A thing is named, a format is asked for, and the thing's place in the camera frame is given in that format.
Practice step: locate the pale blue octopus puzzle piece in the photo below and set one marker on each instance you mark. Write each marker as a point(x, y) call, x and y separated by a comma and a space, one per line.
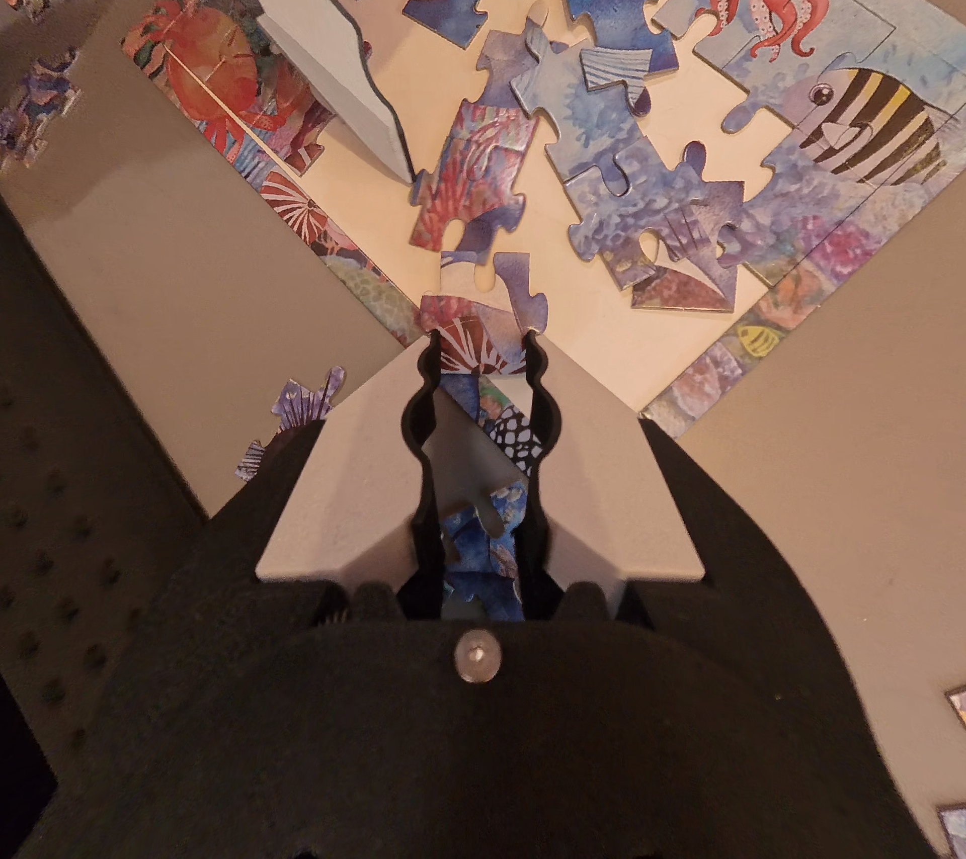
point(846, 29)

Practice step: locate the red coral puzzle piece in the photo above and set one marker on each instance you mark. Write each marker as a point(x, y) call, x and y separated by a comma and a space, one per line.
point(483, 142)

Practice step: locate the striped fish puzzle piece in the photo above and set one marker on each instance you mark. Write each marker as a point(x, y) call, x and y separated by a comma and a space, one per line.
point(868, 120)

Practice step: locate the purple pink coral puzzle piece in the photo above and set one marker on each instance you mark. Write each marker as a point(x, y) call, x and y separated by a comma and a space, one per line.
point(792, 217)

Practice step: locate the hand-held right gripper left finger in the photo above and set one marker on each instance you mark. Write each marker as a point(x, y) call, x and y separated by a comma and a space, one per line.
point(355, 482)

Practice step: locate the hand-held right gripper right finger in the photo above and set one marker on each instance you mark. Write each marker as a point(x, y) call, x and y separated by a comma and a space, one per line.
point(611, 489)

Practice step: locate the orange crab puzzle piece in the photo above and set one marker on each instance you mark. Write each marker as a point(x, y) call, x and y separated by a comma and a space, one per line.
point(204, 66)

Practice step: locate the crab claw puzzle piece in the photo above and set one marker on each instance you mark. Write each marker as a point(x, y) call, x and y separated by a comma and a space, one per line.
point(294, 112)

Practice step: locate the purple urchin puzzle piece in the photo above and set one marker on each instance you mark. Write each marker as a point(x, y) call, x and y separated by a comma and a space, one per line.
point(309, 402)

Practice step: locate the joined blue purple puzzle pieces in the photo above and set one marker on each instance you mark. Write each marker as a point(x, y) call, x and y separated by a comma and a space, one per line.
point(38, 105)

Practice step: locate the striped purple puzzle piece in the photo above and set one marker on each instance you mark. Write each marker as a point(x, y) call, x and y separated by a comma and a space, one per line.
point(702, 286)

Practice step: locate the sea print puzzle tray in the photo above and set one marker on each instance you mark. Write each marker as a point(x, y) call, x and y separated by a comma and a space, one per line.
point(604, 346)

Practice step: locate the blue watercolour puzzle piece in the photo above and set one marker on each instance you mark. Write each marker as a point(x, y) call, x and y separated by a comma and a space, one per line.
point(619, 6)

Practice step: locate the small blue purple puzzle piece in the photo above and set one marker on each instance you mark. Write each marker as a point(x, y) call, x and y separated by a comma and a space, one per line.
point(626, 210)

